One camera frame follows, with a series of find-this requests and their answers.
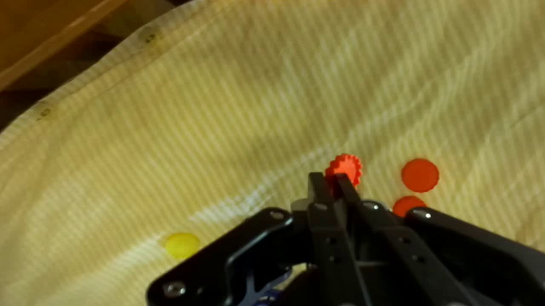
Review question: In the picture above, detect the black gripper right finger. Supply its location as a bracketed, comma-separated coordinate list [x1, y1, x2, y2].
[336, 175, 472, 306]

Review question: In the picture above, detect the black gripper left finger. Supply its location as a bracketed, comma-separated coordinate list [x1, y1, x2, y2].
[307, 171, 368, 306]

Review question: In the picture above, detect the orange disc with ridged edge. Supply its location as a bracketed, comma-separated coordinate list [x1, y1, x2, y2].
[325, 153, 363, 197]

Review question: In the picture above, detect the orange disc middle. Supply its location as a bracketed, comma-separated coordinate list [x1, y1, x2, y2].
[392, 195, 426, 217]

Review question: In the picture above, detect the orange disc upper right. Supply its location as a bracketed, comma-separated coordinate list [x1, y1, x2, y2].
[400, 158, 440, 192]

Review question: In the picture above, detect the yellow disc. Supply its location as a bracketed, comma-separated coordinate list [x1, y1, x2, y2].
[164, 233, 201, 260]

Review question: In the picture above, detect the yellow bed sheet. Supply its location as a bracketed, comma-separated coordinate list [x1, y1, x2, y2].
[0, 0, 545, 306]

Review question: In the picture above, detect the wooden bunk bed frame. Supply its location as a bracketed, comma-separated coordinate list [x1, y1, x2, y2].
[0, 0, 189, 129]

